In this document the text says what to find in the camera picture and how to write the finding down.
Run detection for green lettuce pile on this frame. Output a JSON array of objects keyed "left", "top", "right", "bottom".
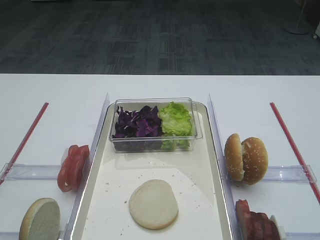
[{"left": 158, "top": 102, "right": 192, "bottom": 136}]

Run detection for red tomato slices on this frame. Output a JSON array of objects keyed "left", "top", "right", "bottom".
[{"left": 57, "top": 145, "right": 90, "bottom": 192}]

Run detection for sliced meat patties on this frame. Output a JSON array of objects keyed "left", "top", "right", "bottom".
[{"left": 235, "top": 199, "right": 284, "bottom": 240}]

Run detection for clear plastic container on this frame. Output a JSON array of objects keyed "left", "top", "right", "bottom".
[{"left": 109, "top": 97, "right": 203, "bottom": 153}]

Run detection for purple cabbage pieces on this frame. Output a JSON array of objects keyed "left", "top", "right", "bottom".
[{"left": 112, "top": 105, "right": 162, "bottom": 139}]

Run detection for flat bun slice on tray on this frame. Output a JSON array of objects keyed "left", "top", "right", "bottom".
[{"left": 128, "top": 179, "right": 179, "bottom": 230}]

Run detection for sesame bun top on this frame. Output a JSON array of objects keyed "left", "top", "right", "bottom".
[{"left": 241, "top": 137, "right": 269, "bottom": 185}]

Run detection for white metal tray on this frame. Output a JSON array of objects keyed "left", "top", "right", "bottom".
[{"left": 72, "top": 103, "right": 232, "bottom": 240}]

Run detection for left red strip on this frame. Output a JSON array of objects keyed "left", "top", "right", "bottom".
[{"left": 0, "top": 102, "right": 49, "bottom": 185}]

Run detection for red strip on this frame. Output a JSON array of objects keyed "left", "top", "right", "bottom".
[
  {"left": 269, "top": 102, "right": 320, "bottom": 203},
  {"left": 0, "top": 102, "right": 49, "bottom": 185}
]

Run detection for right red strip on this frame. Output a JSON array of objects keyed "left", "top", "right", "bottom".
[{"left": 269, "top": 102, "right": 320, "bottom": 203}]

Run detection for right clear acrylic divider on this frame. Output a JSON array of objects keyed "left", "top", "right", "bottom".
[{"left": 207, "top": 94, "right": 243, "bottom": 240}]

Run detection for clear acrylic divider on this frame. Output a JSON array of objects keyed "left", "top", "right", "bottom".
[
  {"left": 207, "top": 94, "right": 243, "bottom": 240},
  {"left": 61, "top": 93, "right": 110, "bottom": 240}
]

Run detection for right upper clear holder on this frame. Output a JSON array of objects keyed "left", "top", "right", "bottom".
[{"left": 262, "top": 165, "right": 317, "bottom": 184}]

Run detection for clear holder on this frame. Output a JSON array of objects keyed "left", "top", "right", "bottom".
[
  {"left": 0, "top": 163, "right": 61, "bottom": 181},
  {"left": 279, "top": 226, "right": 320, "bottom": 240},
  {"left": 262, "top": 165, "right": 317, "bottom": 184}
]

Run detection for left clear acrylic divider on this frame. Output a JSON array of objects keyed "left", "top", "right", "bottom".
[{"left": 61, "top": 93, "right": 110, "bottom": 240}]

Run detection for left upper clear holder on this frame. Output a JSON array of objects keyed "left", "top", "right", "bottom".
[{"left": 0, "top": 163, "right": 61, "bottom": 181}]

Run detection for upright bun bottom half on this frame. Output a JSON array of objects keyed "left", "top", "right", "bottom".
[{"left": 18, "top": 197, "right": 61, "bottom": 240}]

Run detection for white fan base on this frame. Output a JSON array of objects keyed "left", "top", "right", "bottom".
[{"left": 282, "top": 0, "right": 309, "bottom": 35}]

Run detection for right lower clear holder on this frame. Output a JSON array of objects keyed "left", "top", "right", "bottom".
[{"left": 279, "top": 226, "right": 320, "bottom": 240}]

